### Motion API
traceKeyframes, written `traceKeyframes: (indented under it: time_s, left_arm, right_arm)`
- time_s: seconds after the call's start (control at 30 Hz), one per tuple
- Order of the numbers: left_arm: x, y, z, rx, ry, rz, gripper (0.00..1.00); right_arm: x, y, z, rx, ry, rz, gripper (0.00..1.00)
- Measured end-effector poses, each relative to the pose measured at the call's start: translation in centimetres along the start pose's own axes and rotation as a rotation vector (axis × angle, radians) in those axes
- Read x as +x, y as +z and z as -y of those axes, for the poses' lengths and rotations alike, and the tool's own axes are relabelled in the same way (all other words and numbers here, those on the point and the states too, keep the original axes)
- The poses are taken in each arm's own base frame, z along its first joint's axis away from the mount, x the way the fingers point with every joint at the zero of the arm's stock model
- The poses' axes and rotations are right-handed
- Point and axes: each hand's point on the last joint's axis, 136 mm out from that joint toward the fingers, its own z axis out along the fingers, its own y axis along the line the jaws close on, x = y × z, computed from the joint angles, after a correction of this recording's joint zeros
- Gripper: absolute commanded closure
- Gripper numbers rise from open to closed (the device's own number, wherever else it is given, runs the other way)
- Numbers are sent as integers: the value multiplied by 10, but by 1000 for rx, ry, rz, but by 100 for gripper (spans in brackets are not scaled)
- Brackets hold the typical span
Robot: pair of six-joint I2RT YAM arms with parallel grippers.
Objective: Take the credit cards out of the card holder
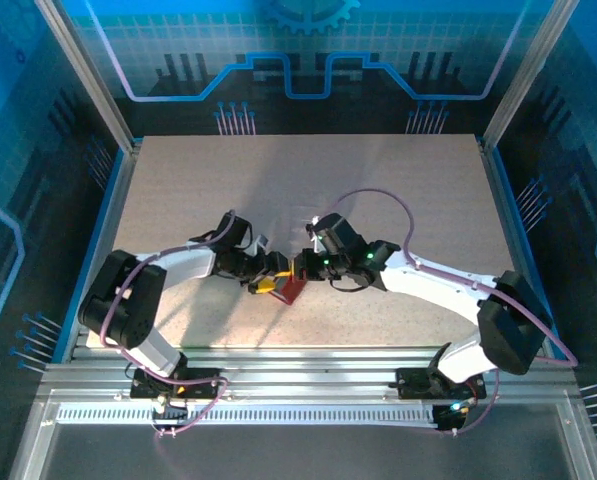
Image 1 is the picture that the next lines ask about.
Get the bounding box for aluminium corner post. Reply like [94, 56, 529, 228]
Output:
[33, 0, 142, 154]
[479, 0, 582, 154]

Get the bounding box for white slotted cable duct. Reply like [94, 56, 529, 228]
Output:
[56, 403, 440, 427]

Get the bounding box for aluminium front frame rails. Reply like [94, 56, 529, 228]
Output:
[36, 347, 582, 404]

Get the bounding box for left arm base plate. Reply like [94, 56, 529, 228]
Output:
[129, 367, 229, 401]

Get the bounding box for red leather card holder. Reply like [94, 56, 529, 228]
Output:
[267, 275, 309, 307]

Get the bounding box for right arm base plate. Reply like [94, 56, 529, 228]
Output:
[395, 366, 488, 401]

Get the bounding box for small controller board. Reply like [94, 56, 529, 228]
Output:
[150, 394, 189, 421]
[433, 399, 479, 431]

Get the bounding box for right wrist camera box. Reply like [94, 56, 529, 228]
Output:
[305, 215, 327, 254]

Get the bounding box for aluminium side rail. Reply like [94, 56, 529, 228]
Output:
[60, 139, 144, 364]
[477, 139, 563, 364]

